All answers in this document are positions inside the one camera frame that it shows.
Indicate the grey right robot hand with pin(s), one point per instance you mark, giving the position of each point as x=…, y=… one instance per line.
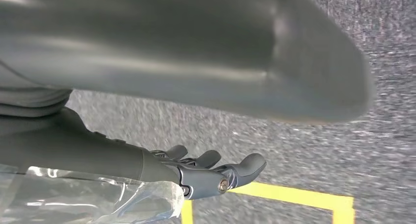
x=81, y=157

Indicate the grey robot body shell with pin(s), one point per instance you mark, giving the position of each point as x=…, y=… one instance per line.
x=178, y=44

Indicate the yellow floor tape square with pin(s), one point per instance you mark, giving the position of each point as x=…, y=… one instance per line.
x=292, y=196

